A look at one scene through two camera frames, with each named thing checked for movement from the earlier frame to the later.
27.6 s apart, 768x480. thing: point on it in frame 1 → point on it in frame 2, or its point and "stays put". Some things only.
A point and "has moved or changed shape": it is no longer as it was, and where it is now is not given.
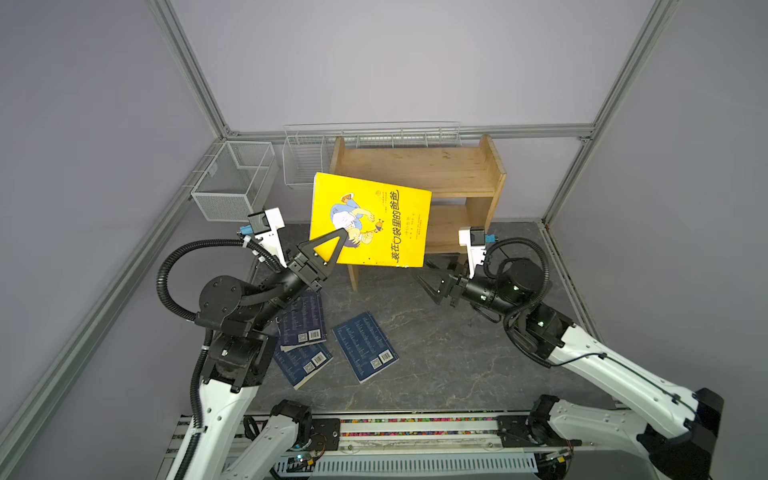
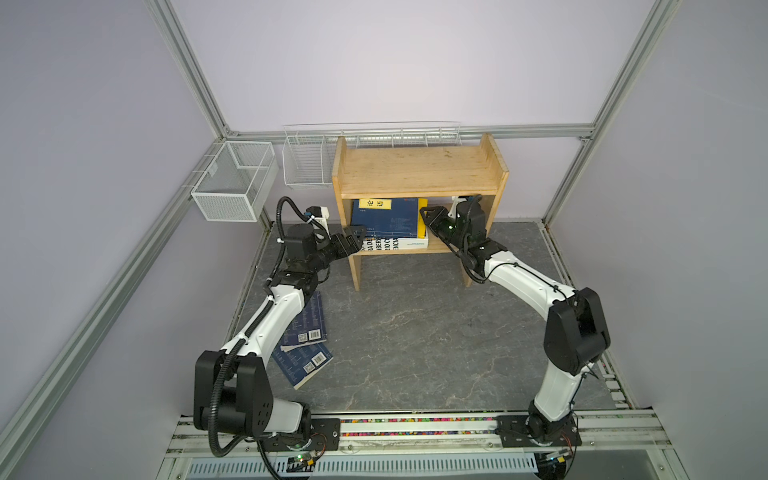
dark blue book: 365,346 → 386,218
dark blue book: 303,363 stays put
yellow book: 386,224 has moved or changed shape
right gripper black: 459,287 → 438,219
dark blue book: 302,323 stays put
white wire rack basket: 305,148 stays put
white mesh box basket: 237,181 stays put
